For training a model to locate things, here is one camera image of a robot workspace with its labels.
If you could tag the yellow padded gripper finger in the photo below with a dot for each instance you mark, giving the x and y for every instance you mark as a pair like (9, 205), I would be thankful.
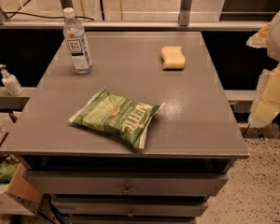
(266, 104)

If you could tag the yellow sponge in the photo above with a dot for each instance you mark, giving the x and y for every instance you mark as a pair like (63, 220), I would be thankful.
(172, 57)

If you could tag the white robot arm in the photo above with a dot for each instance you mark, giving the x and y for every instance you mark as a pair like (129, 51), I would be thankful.
(268, 37)

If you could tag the clear plastic water bottle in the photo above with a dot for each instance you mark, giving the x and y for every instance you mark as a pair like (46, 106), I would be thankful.
(76, 42)

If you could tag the white pump dispenser bottle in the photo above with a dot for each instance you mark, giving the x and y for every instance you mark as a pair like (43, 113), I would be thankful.
(11, 83)

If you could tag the green chip bag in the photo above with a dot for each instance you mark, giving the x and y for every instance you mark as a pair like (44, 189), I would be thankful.
(116, 115)

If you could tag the middle grey drawer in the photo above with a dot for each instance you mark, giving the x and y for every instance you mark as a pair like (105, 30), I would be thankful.
(134, 207)

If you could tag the grey drawer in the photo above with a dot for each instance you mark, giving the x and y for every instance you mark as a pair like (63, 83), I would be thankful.
(126, 184)
(134, 207)

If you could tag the grey drawer cabinet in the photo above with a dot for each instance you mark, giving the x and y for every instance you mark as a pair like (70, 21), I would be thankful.
(147, 137)

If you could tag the top grey drawer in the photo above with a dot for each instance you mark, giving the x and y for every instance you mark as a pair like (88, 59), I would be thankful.
(126, 184)

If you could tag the cardboard box with items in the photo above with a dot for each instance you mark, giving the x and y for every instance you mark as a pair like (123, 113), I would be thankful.
(17, 196)

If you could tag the metal railing frame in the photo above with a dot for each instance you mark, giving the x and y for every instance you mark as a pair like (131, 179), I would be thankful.
(186, 15)

